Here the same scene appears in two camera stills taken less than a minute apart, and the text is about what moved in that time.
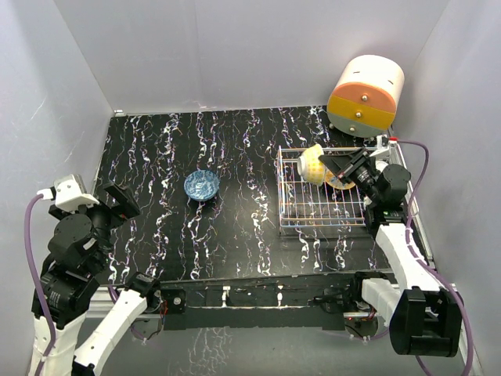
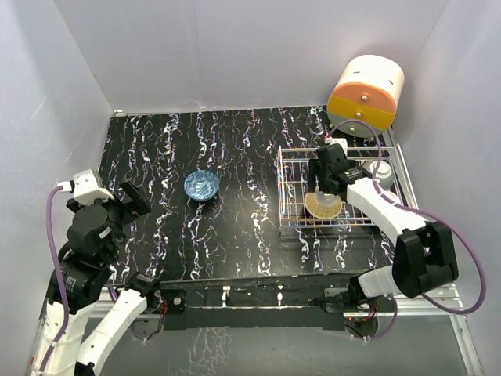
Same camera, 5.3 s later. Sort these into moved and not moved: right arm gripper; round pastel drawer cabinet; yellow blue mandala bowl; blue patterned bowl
Moved: right arm gripper; yellow blue mandala bowl
Not moved: round pastel drawer cabinet; blue patterned bowl
